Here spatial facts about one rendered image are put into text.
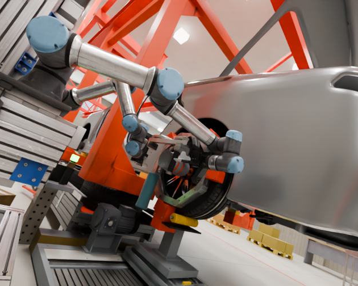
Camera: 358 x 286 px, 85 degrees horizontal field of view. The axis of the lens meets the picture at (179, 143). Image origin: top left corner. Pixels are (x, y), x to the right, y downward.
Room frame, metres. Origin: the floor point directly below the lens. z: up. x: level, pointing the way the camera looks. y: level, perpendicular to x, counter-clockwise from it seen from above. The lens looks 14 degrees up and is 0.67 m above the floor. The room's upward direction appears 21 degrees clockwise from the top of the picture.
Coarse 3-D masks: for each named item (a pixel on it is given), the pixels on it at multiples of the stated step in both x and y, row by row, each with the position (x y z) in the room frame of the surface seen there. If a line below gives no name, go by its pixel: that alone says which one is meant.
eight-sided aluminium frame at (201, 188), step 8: (192, 136) 1.40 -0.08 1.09; (160, 152) 1.62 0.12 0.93; (160, 168) 1.63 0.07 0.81; (160, 176) 1.62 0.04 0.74; (160, 184) 1.57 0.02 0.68; (200, 184) 1.23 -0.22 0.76; (208, 184) 1.26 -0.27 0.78; (160, 192) 1.51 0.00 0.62; (192, 192) 1.26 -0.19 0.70; (200, 192) 1.25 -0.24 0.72; (168, 200) 1.40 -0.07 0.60; (176, 200) 1.34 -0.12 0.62; (184, 200) 1.30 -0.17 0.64; (192, 200) 1.32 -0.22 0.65
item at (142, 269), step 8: (128, 248) 1.60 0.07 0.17; (128, 256) 1.57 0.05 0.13; (136, 256) 1.51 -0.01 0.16; (136, 264) 1.49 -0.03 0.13; (144, 264) 1.43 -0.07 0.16; (144, 272) 1.41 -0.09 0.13; (152, 272) 1.36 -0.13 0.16; (160, 272) 1.39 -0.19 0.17; (144, 280) 1.39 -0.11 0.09; (152, 280) 1.34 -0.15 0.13; (160, 280) 1.30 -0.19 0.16; (168, 280) 1.33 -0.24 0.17; (176, 280) 1.42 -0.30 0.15; (184, 280) 1.47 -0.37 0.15; (192, 280) 1.45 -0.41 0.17; (200, 280) 1.51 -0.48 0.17
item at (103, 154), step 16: (176, 0) 1.51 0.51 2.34; (160, 16) 1.52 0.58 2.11; (176, 16) 1.55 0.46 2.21; (160, 32) 1.50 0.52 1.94; (144, 48) 1.52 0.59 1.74; (160, 48) 1.55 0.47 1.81; (144, 64) 1.50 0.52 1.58; (112, 112) 1.54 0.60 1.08; (112, 128) 1.49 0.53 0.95; (96, 144) 1.54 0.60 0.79; (112, 144) 1.53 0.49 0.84; (96, 160) 1.49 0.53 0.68; (112, 160) 1.56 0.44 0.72; (80, 176) 1.54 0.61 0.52; (96, 176) 1.52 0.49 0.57
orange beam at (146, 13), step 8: (160, 0) 1.82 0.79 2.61; (144, 8) 2.11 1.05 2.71; (152, 8) 1.97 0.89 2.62; (160, 8) 1.93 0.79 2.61; (136, 16) 2.23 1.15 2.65; (144, 16) 2.14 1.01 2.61; (128, 24) 2.38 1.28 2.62; (136, 24) 2.33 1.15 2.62; (120, 32) 2.61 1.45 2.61; (128, 32) 2.54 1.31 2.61; (112, 40) 2.88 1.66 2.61
